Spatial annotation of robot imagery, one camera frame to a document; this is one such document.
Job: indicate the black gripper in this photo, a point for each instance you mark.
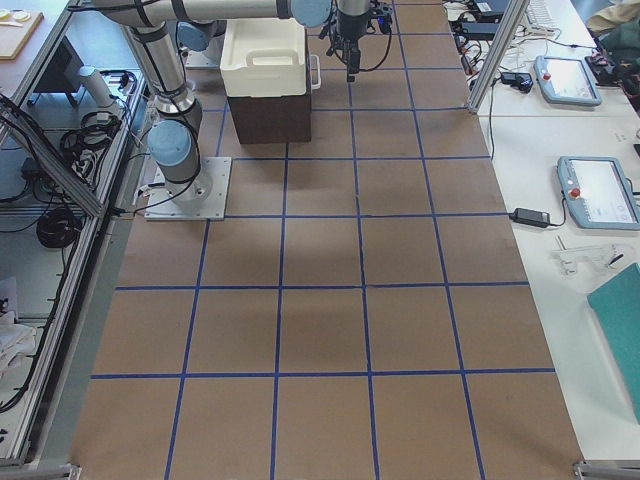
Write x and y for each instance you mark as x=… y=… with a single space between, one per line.
x=349 y=30

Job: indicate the light wooden drawer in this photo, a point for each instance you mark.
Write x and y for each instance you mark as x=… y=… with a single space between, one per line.
x=315 y=72

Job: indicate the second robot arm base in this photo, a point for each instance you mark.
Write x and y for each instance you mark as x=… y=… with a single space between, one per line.
x=201 y=44

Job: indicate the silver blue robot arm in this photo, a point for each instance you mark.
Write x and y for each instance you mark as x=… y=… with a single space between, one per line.
x=145 y=24

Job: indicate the dark brown drawer cabinet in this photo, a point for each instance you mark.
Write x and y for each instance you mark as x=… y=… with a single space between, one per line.
x=267 y=120

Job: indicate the white plastic bin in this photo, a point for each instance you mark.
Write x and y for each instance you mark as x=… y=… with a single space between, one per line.
x=264 y=58

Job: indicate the small black adapter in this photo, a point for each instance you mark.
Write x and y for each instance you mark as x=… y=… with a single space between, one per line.
x=520 y=81

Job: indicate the upper teach pendant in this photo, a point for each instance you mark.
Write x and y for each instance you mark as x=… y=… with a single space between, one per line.
x=566 y=81

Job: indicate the teach pendant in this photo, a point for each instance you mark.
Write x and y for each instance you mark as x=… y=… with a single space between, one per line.
x=566 y=81
x=597 y=193

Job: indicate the black power adapter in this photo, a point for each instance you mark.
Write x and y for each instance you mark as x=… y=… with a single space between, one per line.
x=534 y=218

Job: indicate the brown paper table mat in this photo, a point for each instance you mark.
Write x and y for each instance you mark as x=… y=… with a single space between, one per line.
x=362 y=312

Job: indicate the white cylinder device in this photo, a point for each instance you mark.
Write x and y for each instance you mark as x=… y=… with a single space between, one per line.
x=94 y=83

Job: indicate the lower teach pendant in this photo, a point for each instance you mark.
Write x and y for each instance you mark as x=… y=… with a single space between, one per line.
x=597 y=193

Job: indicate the clear plastic parts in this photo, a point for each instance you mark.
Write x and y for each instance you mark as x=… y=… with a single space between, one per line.
x=601 y=257

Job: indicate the wooden board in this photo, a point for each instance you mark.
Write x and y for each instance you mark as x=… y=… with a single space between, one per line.
x=17 y=27

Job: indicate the aluminium frame post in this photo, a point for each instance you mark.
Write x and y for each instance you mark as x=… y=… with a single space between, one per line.
x=502 y=39

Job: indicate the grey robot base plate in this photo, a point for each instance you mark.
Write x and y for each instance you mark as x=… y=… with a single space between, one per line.
x=205 y=199

